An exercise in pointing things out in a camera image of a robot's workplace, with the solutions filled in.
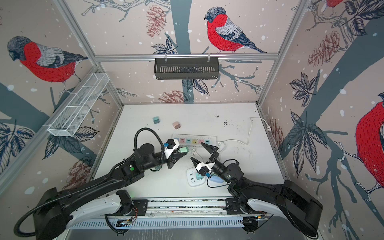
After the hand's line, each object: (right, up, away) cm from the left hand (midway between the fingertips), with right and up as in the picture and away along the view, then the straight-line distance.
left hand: (183, 151), depth 69 cm
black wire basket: (-1, +50, +37) cm, 62 cm away
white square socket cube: (+3, -16, +13) cm, 21 cm away
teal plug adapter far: (-24, +13, +41) cm, 49 cm away
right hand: (+7, 0, +2) cm, 7 cm away
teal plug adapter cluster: (+8, -16, +9) cm, 20 cm away
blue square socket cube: (+17, -19, +13) cm, 29 cm away
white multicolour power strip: (+4, 0, +27) cm, 27 cm away
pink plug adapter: (-8, +9, +36) cm, 38 cm away
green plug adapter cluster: (0, 0, +1) cm, 1 cm away
